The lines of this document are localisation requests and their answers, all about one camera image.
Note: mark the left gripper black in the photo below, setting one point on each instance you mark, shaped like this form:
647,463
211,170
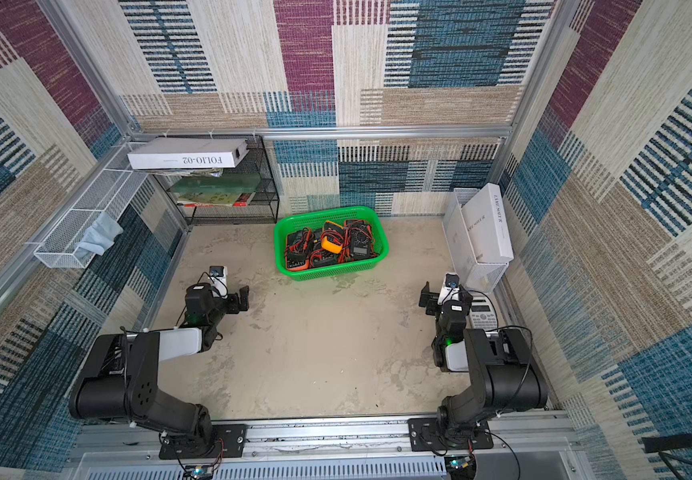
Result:
233,307

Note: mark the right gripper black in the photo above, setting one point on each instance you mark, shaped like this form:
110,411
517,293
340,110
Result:
432,299

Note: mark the orange multimeter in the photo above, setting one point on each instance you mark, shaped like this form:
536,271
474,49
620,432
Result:
292,261
357,224

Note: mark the green plastic basket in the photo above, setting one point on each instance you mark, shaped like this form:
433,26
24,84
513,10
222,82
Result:
314,220

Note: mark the yellow multimeter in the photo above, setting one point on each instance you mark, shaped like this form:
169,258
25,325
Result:
333,237

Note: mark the green multimeter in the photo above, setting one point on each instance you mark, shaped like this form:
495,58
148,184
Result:
321,258

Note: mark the black clamp multimeter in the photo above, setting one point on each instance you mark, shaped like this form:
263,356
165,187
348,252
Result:
360,244

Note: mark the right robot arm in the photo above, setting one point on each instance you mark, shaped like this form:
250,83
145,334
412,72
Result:
502,373

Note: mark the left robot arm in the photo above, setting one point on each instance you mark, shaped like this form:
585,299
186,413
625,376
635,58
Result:
120,377

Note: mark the white calculator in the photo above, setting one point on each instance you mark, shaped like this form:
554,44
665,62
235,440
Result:
483,314

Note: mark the clear plastic bin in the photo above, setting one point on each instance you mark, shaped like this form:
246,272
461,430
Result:
474,273

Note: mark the white box right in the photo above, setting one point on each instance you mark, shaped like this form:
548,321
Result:
487,227

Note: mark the green book on shelf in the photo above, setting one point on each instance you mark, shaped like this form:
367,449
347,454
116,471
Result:
224,190

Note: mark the light blue cloth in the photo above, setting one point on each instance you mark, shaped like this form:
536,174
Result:
99,237

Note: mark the white folio box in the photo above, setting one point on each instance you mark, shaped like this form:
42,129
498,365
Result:
188,153

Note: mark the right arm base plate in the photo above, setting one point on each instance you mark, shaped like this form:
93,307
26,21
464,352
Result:
426,435

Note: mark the black wire shelf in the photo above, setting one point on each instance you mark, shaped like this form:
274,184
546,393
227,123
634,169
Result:
245,194

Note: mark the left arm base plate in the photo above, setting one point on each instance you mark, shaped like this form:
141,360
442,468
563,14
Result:
222,440

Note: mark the white wire wall basket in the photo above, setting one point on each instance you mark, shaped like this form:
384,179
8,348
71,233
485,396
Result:
109,190

